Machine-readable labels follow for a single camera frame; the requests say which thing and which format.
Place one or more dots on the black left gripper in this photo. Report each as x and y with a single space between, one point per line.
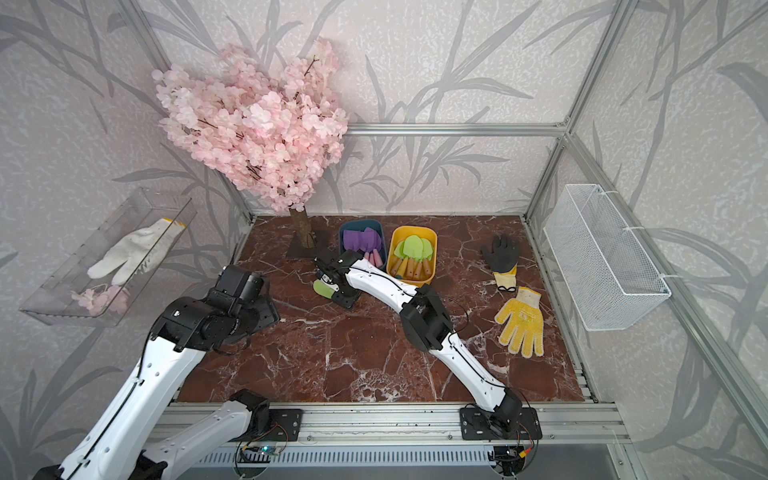
270 314

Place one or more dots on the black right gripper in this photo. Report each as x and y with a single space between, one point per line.
342 302

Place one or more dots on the green shovel wooden handle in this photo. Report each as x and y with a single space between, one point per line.
418 272
427 255
399 256
413 253
324 289

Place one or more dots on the purple pointed shovel pink handle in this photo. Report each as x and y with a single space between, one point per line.
374 250

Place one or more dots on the green shovel wooden handle front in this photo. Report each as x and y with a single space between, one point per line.
399 256

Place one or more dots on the green shovel yellow handle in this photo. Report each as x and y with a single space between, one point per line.
402 269

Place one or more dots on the purple square shovel pink handle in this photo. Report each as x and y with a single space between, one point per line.
364 241

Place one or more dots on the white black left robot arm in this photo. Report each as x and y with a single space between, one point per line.
118 446

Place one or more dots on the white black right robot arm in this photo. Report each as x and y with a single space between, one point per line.
427 326

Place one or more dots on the dark teal storage box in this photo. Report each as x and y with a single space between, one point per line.
361 225

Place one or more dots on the yellow storage box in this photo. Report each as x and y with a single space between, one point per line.
401 234

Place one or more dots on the pink blossoms in box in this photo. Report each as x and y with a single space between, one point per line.
103 299

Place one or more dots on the white cotton glove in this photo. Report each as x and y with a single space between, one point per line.
138 252

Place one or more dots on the pink artificial blossom tree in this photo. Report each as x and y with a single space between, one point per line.
271 136

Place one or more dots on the left circuit board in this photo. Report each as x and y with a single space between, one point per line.
260 454

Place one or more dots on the black rubber glove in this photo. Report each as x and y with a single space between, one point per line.
502 259

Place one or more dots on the yellow dotted work glove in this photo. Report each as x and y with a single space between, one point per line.
523 324

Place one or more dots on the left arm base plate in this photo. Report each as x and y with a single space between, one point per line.
280 425

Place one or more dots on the clear acrylic wall box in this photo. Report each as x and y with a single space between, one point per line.
96 285

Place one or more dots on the aluminium front rail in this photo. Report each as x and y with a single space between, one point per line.
348 424

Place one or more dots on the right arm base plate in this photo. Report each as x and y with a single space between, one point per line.
477 424

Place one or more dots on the white wire mesh basket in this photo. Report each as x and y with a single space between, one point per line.
611 279

